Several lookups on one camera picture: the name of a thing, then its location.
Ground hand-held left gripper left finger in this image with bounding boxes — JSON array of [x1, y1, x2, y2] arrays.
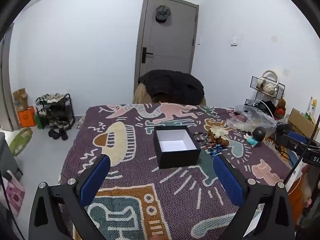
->
[[29, 153, 112, 240]]

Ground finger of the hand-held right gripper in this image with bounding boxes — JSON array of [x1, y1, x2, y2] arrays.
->
[[276, 123, 309, 145], [279, 136, 307, 154]]

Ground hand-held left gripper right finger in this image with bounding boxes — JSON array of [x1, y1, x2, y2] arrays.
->
[[212, 154, 295, 240]]

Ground black gift box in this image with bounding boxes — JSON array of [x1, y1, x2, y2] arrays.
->
[[153, 126, 201, 169]]

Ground brown cardboard box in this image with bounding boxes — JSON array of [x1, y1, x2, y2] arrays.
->
[[289, 108, 317, 135]]

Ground red plush toy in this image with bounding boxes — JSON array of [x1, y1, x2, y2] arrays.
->
[[275, 99, 287, 115]]

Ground black-haired doll figure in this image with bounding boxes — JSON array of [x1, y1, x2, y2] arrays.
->
[[244, 127, 267, 147]]

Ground printed woven blanket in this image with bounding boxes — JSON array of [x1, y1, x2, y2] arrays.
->
[[59, 103, 293, 240]]

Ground orange chair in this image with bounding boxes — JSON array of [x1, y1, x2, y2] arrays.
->
[[287, 170, 305, 227]]

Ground clear plastic bag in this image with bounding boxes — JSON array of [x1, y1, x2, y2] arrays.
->
[[226, 104, 278, 133]]

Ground white handbag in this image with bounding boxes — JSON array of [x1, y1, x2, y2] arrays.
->
[[256, 70, 280, 95]]

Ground black slippers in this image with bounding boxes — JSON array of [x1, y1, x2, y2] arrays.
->
[[48, 128, 69, 141]]

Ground black shoe rack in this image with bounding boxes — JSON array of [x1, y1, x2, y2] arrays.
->
[[34, 93, 75, 130]]

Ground pink printed mat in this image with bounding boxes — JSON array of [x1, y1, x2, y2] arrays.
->
[[2, 171, 25, 217]]

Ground green floor mat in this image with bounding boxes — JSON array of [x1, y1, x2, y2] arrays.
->
[[9, 127, 33, 157]]

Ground grey cabinet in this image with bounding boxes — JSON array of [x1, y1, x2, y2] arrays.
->
[[0, 132, 21, 180]]

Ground orange box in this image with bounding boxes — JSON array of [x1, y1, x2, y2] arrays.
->
[[17, 107, 36, 128]]

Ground open cardboard box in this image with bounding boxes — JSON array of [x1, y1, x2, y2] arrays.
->
[[13, 88, 29, 112]]

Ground black jacket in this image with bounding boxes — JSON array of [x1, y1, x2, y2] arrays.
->
[[138, 69, 205, 104]]

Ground grey wardrobe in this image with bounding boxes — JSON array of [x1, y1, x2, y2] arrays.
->
[[0, 22, 15, 132]]

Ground grey door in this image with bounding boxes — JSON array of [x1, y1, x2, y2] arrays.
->
[[135, 0, 199, 80]]

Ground grey cap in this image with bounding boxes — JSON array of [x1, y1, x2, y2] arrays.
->
[[155, 5, 171, 23]]

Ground black cable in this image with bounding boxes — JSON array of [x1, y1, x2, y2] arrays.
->
[[282, 115, 320, 188]]

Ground black wire rack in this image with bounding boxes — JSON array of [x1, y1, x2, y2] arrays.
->
[[244, 76, 285, 108]]

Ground black door lock handle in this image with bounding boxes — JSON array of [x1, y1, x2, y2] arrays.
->
[[141, 47, 153, 63]]

